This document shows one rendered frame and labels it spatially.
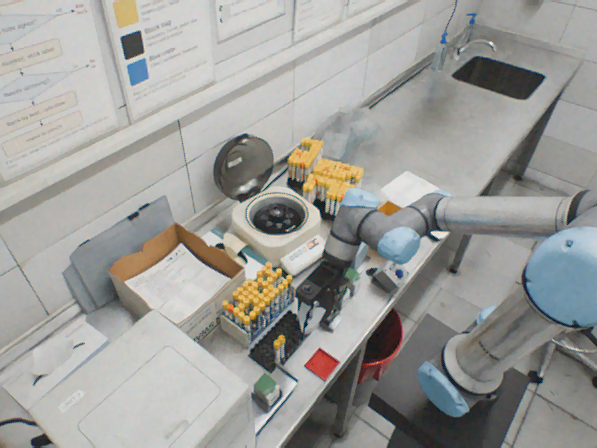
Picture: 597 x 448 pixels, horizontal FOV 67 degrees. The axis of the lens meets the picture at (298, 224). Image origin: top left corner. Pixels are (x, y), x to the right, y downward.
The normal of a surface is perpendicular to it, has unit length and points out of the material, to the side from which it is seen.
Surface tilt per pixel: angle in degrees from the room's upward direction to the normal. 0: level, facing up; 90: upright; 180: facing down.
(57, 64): 93
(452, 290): 0
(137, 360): 0
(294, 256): 25
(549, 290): 82
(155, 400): 0
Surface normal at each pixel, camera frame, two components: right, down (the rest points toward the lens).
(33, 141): 0.79, 0.47
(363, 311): 0.03, -0.72
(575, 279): -0.76, 0.32
